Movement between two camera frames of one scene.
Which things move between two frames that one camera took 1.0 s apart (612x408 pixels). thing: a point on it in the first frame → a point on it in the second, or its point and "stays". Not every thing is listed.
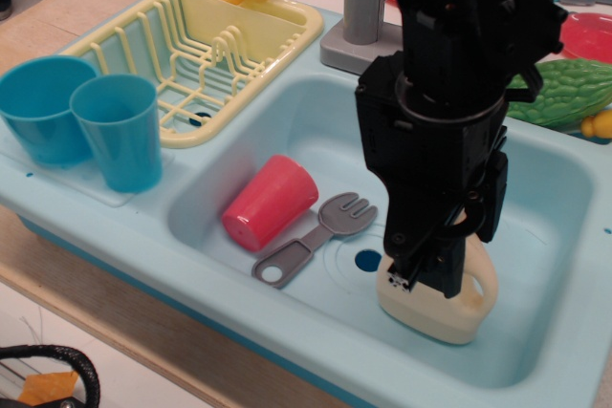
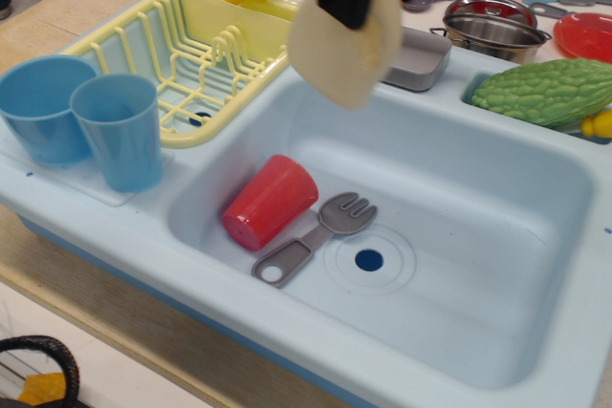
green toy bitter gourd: [572, 89] stays
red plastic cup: [278, 195] stays
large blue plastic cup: [35, 104] stays
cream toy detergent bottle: [428, 313] → [344, 63]
